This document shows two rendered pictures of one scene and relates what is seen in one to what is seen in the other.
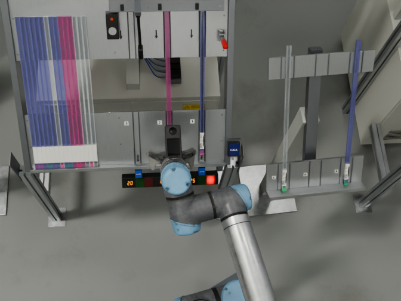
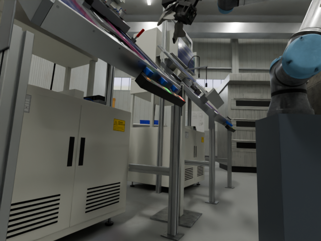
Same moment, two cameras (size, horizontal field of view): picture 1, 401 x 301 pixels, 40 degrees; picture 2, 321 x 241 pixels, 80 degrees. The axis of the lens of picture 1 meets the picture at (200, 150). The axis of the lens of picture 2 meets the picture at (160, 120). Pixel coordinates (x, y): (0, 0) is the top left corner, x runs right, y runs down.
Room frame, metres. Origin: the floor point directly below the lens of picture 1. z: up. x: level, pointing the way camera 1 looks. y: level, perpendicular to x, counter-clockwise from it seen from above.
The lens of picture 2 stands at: (0.11, 0.66, 0.42)
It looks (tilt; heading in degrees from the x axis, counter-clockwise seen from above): 8 degrees up; 313
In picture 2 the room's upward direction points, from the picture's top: 2 degrees clockwise
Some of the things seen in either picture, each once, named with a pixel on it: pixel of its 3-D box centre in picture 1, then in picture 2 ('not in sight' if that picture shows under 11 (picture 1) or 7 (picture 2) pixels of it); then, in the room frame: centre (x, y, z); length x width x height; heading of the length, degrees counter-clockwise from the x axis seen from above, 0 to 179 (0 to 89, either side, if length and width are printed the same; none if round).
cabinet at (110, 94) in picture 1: (132, 66); (32, 164); (1.24, 0.37, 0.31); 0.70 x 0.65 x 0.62; 103
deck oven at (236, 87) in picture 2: not in sight; (256, 125); (1.40, -3.80, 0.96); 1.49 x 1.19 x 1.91; 39
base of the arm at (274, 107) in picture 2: not in sight; (288, 105); (0.24, -0.20, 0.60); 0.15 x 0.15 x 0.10
